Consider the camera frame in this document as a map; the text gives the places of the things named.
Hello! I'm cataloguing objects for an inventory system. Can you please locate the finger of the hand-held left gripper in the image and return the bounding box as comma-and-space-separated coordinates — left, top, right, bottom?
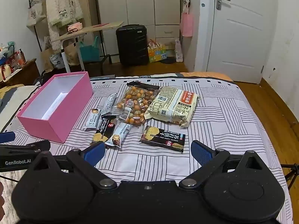
0, 132, 16, 143
0, 141, 51, 154

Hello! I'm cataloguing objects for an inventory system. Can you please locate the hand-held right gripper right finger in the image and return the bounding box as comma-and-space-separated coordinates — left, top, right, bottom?
179, 140, 272, 190

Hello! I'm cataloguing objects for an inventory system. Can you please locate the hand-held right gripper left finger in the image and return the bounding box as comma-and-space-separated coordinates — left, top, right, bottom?
25, 142, 118, 191

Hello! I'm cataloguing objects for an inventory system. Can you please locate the black cracker packet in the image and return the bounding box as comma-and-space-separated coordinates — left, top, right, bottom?
92, 115, 118, 145
139, 125, 186, 153

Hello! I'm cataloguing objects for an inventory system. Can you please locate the small grey snack bar packet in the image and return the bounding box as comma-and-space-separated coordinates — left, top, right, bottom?
105, 121, 133, 148
101, 93, 118, 115
83, 108, 101, 131

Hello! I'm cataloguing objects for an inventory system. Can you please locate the pink cardboard box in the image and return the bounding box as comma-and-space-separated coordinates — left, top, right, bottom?
16, 72, 94, 144

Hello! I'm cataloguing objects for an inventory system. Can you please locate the beige noodle packet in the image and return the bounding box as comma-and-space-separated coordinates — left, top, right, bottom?
144, 86, 200, 129

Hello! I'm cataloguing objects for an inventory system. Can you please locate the grey fluffy cloth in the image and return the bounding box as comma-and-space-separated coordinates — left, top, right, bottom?
0, 169, 27, 193

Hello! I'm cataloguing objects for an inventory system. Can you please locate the grey white striped quilt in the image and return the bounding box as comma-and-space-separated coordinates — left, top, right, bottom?
0, 84, 41, 131

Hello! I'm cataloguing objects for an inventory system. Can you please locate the white paper sheet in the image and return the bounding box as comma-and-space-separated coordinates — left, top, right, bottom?
42, 93, 69, 119

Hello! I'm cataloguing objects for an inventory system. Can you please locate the striped white bedsheet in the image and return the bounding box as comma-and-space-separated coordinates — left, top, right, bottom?
0, 73, 292, 224

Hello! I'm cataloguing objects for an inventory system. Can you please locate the white bag with red ribbon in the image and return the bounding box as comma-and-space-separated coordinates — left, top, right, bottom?
0, 64, 13, 80

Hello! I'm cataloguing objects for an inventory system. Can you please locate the wooden nightstand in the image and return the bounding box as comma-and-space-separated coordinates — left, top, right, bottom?
0, 58, 41, 88

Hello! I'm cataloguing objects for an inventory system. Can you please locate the red box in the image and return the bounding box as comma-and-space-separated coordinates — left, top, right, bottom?
9, 50, 26, 67

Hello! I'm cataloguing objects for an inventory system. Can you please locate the orange striped sheet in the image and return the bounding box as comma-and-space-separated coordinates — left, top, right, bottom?
181, 71, 234, 83

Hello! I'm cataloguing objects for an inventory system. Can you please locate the pale blue plastic bag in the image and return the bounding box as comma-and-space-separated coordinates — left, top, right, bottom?
50, 54, 65, 69

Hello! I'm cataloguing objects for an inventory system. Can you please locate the brown paper bag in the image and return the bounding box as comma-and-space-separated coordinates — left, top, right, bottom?
63, 42, 81, 66
41, 36, 61, 73

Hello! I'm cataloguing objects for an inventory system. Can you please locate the black tripod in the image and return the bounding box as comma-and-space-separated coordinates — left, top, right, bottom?
281, 164, 299, 192

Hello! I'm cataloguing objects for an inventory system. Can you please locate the teal shopping bag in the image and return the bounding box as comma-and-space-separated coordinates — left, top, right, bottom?
79, 36, 101, 62

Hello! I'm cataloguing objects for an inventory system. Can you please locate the white patterned bag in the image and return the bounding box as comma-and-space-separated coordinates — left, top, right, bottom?
174, 40, 183, 62

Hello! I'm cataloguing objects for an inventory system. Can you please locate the colourful gift bag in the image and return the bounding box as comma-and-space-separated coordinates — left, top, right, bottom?
147, 38, 175, 63

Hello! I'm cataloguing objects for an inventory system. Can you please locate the black suitcase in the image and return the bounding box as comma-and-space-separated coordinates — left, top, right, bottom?
115, 24, 150, 66

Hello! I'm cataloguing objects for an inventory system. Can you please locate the wooden rolling side table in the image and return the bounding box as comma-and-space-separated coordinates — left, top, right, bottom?
50, 21, 125, 73

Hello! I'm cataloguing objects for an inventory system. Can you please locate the pink pouch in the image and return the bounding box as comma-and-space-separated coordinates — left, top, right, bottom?
67, 22, 84, 32

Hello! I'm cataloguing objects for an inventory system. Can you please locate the white tote bag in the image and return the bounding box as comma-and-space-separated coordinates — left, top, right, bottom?
26, 0, 47, 30

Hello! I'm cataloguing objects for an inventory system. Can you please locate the pink hanging bag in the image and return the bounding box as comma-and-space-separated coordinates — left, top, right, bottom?
180, 11, 194, 37

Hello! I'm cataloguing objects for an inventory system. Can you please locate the white fluffy coat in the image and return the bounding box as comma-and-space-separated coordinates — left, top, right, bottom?
45, 0, 84, 51

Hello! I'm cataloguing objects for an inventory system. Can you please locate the white wardrobe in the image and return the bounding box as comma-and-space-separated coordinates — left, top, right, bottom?
95, 0, 185, 59

